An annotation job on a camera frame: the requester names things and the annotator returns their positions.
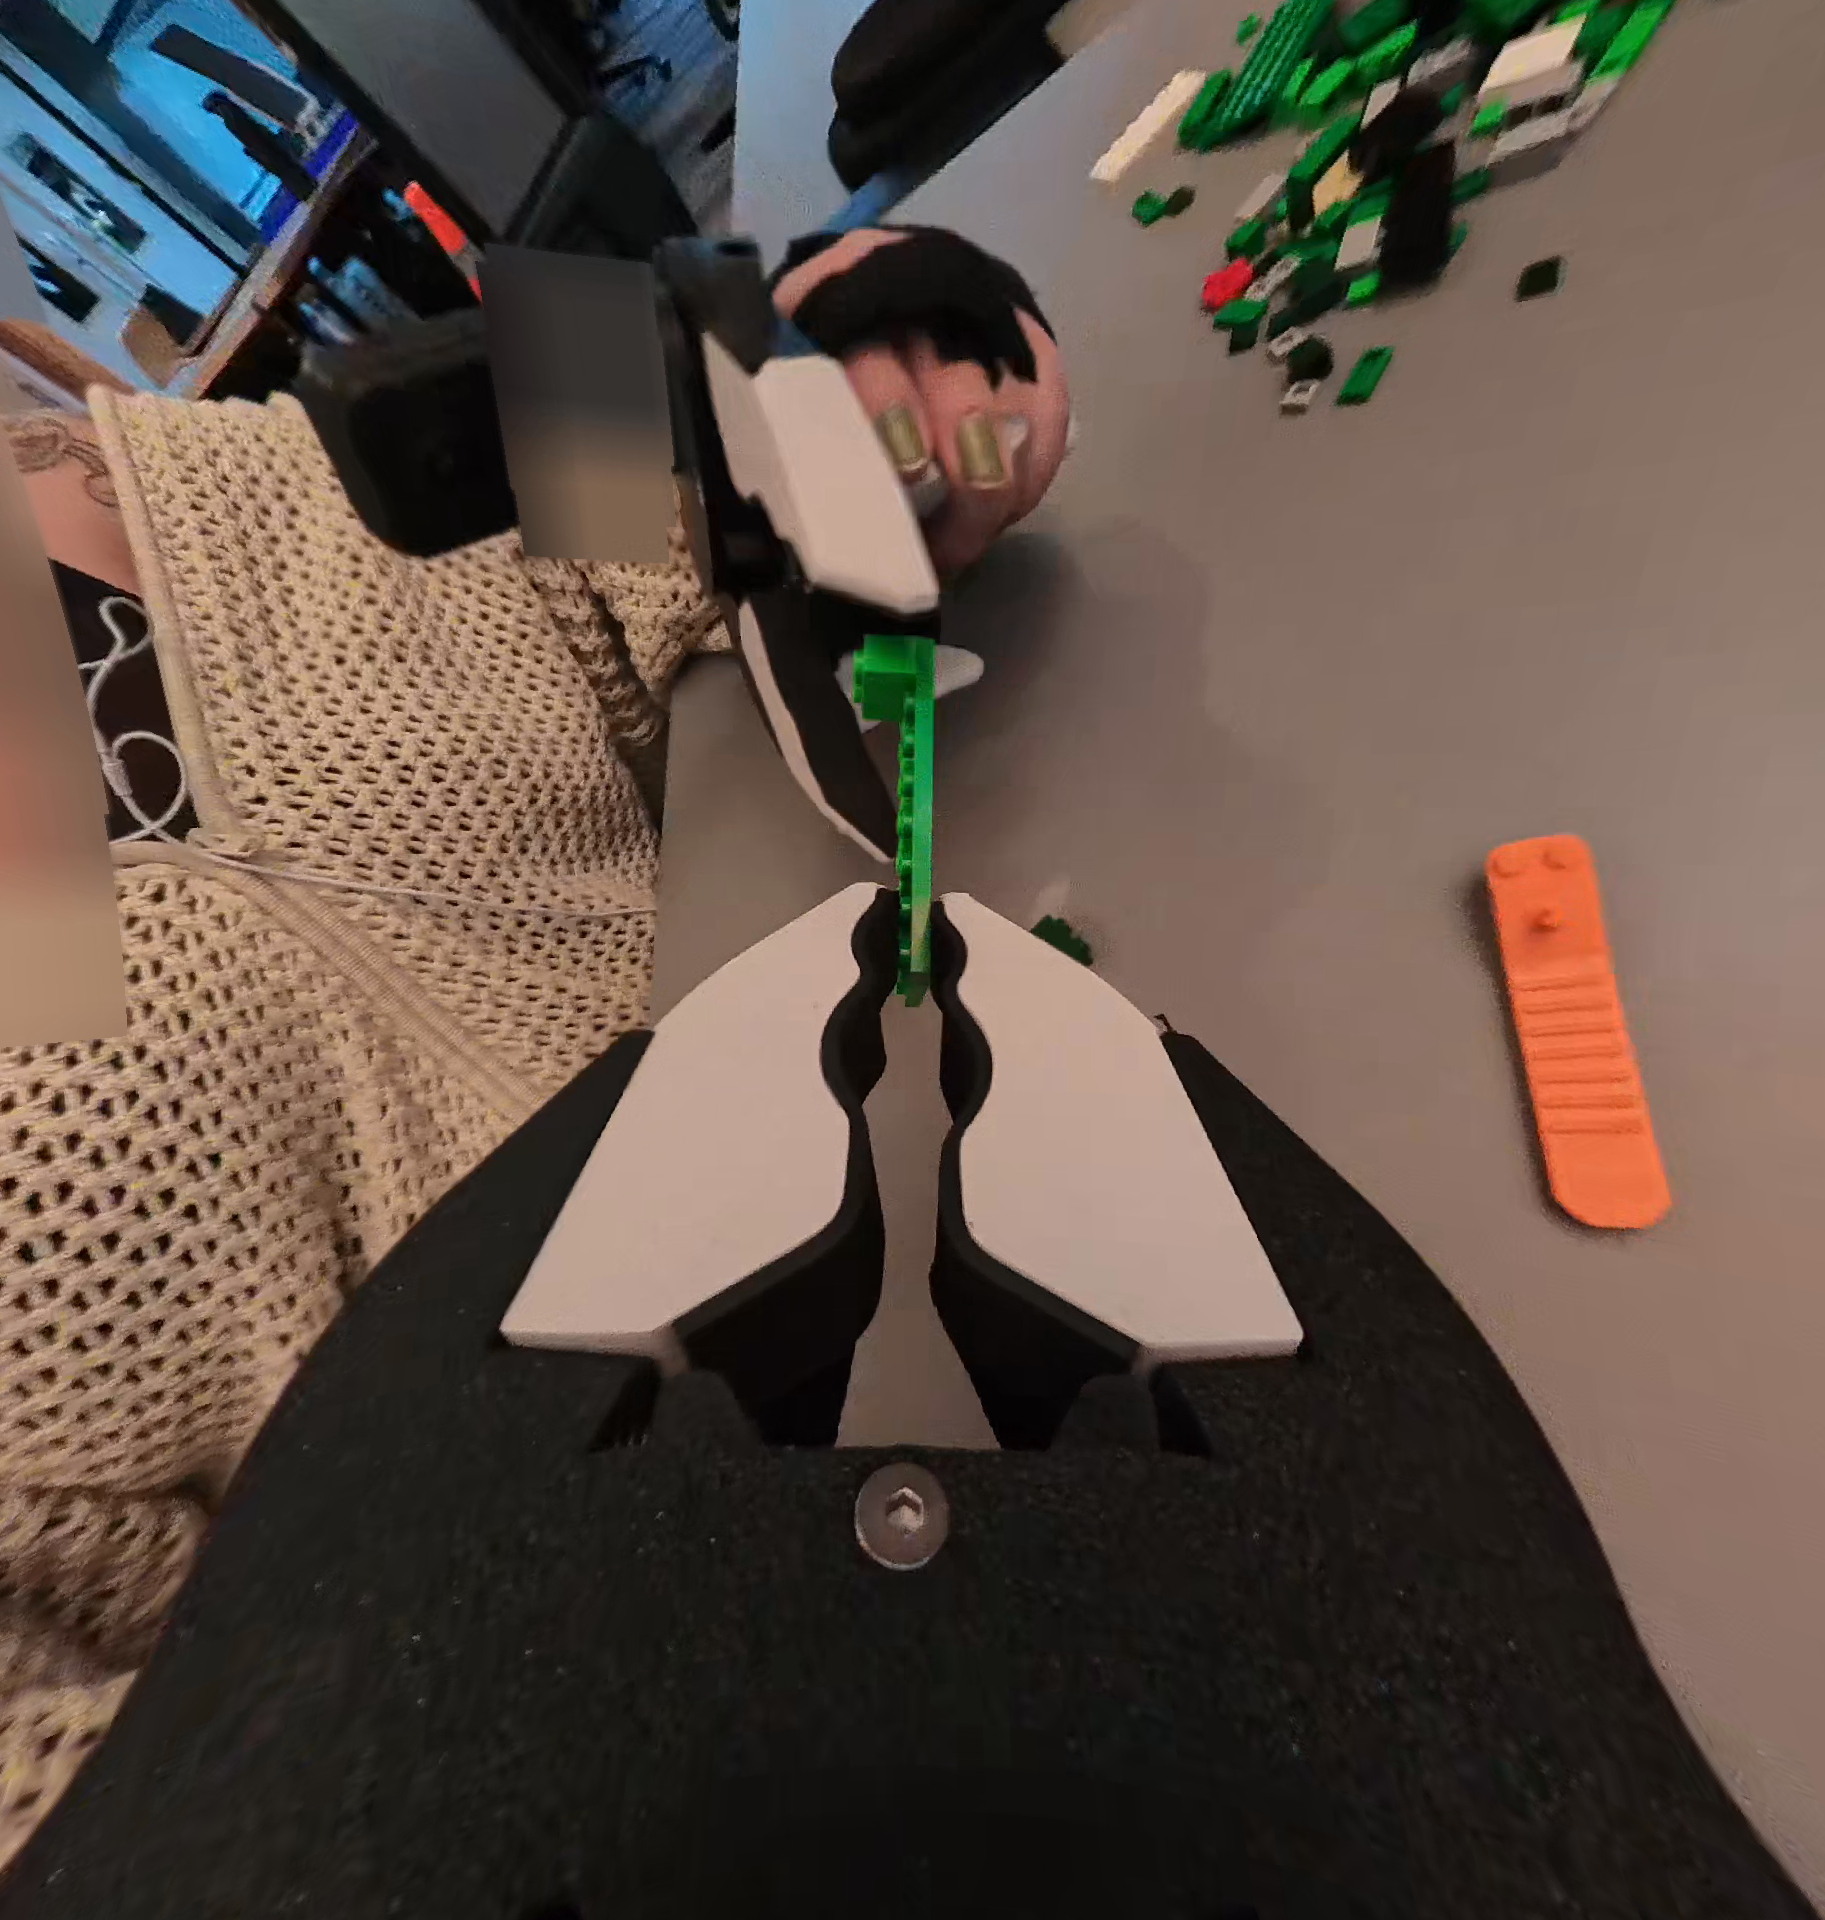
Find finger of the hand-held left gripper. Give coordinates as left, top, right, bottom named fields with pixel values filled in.
left=701, top=334, right=947, bottom=621
left=737, top=586, right=905, bottom=869

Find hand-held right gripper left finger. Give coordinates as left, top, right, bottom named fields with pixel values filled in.
left=498, top=882, right=892, bottom=1449

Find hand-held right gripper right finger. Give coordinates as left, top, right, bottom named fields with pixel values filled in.
left=930, top=893, right=1307, bottom=1453

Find green lego plate assembly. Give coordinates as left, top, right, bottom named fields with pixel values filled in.
left=856, top=634, right=943, bottom=1007

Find person's left forearm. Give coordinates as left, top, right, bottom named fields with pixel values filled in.
left=524, top=518, right=738, bottom=818

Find white lego plate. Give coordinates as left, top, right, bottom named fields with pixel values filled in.
left=1088, top=67, right=1208, bottom=181

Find orange lego brick separator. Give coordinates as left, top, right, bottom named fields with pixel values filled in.
left=1485, top=831, right=1677, bottom=1232

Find pile of lego pieces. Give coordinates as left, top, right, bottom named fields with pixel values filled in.
left=1129, top=0, right=1679, bottom=416

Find person's left hand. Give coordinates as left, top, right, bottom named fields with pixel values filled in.
left=769, top=241, right=1074, bottom=581

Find orange traffic cone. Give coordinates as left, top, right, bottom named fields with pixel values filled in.
left=401, top=177, right=488, bottom=303

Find black oval pads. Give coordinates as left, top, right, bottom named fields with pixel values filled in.
left=826, top=0, right=1074, bottom=191

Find cream knitted sweater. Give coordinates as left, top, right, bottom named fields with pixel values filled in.
left=0, top=381, right=733, bottom=1862

